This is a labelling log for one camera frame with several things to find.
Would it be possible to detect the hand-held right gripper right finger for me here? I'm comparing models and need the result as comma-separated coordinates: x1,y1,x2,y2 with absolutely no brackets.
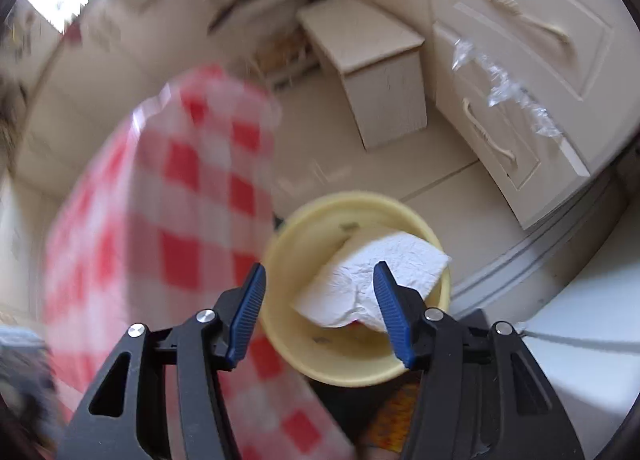
372,261,586,460

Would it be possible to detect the white low stool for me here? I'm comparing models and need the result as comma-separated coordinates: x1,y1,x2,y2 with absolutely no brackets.
297,0,428,151

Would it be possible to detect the cream counter cabinet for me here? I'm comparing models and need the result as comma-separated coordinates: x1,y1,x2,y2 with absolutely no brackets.
425,0,631,231

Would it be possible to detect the dark cloth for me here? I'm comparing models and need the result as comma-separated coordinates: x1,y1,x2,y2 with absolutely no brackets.
0,325,66,460

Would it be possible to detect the orange patterned cloth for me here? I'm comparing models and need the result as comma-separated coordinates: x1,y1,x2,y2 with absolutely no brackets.
370,382,422,453

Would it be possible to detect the white tissue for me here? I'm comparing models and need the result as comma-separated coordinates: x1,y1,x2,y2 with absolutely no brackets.
290,232,451,332

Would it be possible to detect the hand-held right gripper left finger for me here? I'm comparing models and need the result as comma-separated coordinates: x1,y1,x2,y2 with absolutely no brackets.
57,262,267,460

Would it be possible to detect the yellow round bin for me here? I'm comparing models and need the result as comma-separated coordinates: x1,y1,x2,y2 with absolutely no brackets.
260,191,453,387

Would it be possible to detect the grey cable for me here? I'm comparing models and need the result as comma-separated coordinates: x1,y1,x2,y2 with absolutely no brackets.
520,330,640,356

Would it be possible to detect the cream wall cabinet row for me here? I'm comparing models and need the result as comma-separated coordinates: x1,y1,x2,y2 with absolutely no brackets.
15,0,171,181

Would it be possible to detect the clear plastic bag on handle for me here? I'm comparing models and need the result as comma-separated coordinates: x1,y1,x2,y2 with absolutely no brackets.
450,37,561,138

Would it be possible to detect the white appliance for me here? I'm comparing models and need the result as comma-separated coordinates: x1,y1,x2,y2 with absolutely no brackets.
520,260,640,460

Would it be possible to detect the red white checkered tablecloth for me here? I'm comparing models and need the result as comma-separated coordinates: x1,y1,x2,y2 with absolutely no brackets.
42,65,356,460

